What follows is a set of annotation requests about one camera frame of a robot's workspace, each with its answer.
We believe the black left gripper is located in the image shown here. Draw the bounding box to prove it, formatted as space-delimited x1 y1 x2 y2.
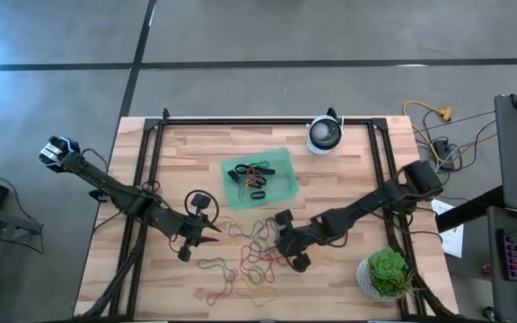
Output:
162 209 223 264

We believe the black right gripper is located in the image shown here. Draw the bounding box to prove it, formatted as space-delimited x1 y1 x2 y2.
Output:
275 208 328 258

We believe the long teal rubber band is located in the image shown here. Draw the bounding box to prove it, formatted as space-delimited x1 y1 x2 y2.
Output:
197 257 238 283

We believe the thin grey rubber band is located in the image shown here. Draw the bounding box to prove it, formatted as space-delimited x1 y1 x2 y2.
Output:
229 217 286 252

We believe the long red rubber band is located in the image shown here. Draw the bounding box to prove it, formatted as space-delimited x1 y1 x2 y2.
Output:
239 245 277 288

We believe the teal translucent plastic bin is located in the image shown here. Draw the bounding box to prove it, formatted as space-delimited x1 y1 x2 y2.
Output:
220 146 301 212

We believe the long yellow rubber band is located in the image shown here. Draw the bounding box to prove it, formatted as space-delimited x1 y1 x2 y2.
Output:
234 284 278 309

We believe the succulent in white patterned pot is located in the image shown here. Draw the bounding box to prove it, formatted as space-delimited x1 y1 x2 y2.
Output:
355 247 421 302

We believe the white paper sheet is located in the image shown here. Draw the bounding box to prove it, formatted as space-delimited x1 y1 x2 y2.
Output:
431 200 465 259

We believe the black power adapter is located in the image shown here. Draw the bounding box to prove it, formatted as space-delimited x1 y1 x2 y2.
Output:
433 137 456 172

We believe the black beam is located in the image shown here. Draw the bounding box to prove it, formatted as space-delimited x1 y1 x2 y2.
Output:
434 184 506 234

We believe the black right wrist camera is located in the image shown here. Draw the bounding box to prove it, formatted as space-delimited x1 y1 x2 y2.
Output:
290 251 312 274

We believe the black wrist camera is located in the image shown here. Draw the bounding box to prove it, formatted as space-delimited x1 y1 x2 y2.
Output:
290 251 312 274
189 192 211 210

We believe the black left camera cable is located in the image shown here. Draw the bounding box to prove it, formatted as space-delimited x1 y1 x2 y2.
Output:
183 188 221 225

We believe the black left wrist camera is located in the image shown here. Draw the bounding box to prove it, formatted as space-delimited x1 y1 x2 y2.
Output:
189 192 211 210

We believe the black aluminium table frame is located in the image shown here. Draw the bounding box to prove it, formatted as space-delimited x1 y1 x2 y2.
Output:
78 107 455 323

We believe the yellow extension cord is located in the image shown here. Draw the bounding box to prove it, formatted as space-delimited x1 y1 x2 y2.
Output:
402 100 453 158

